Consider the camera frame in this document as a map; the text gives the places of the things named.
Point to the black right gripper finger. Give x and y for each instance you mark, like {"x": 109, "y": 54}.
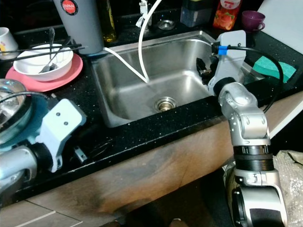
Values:
{"x": 201, "y": 64}

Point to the stainless steel bowl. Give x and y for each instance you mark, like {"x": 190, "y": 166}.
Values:
{"x": 9, "y": 101}

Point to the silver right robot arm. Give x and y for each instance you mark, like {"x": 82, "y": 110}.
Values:
{"x": 246, "y": 118}

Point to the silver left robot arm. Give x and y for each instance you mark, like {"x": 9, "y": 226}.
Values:
{"x": 14, "y": 170}

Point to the stainless steel sink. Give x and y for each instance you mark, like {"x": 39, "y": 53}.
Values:
{"x": 175, "y": 61}

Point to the dark soap container with sponge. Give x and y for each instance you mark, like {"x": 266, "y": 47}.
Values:
{"x": 196, "y": 16}

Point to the red juice carton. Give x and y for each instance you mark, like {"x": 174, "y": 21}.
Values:
{"x": 225, "y": 16}

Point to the round metal counter fitting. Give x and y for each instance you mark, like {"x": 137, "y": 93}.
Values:
{"x": 166, "y": 24}

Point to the metal sink drain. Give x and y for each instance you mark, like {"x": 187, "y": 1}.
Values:
{"x": 165, "y": 104}

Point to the light blue plate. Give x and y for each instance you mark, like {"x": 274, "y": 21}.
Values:
{"x": 35, "y": 118}

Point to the green sponge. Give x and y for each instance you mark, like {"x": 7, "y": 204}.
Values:
{"x": 270, "y": 66}

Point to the purple cup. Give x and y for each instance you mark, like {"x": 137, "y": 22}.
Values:
{"x": 251, "y": 21}

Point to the brown cabinet front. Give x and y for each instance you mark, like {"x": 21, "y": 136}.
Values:
{"x": 147, "y": 161}

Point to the faucet wrapped in white cloth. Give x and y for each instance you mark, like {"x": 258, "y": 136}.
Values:
{"x": 143, "y": 19}

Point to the pink plate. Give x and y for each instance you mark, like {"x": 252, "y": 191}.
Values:
{"x": 71, "y": 75}

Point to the white cutting board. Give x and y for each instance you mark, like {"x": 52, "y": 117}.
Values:
{"x": 284, "y": 19}

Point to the white printed mug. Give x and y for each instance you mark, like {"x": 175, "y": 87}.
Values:
{"x": 7, "y": 45}

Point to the yellow oil bottle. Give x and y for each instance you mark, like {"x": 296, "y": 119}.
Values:
{"x": 110, "y": 26}

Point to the white bowl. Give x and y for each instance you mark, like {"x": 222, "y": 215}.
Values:
{"x": 28, "y": 68}

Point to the black chopstick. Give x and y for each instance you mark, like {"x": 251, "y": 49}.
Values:
{"x": 42, "y": 48}
{"x": 52, "y": 53}

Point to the steel spoon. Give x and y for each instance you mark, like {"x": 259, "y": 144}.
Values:
{"x": 51, "y": 42}
{"x": 62, "y": 49}

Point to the olive sack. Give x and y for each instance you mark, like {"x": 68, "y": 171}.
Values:
{"x": 228, "y": 189}

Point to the grey canister with red label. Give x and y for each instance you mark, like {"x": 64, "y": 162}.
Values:
{"x": 85, "y": 33}

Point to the clear bubble wrap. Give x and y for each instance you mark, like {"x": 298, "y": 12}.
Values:
{"x": 291, "y": 189}

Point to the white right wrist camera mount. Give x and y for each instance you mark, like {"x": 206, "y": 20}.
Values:
{"x": 229, "y": 61}

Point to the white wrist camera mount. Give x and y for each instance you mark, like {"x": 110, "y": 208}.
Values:
{"x": 61, "y": 120}
{"x": 229, "y": 61}

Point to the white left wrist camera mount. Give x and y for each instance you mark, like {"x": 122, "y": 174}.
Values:
{"x": 61, "y": 120}

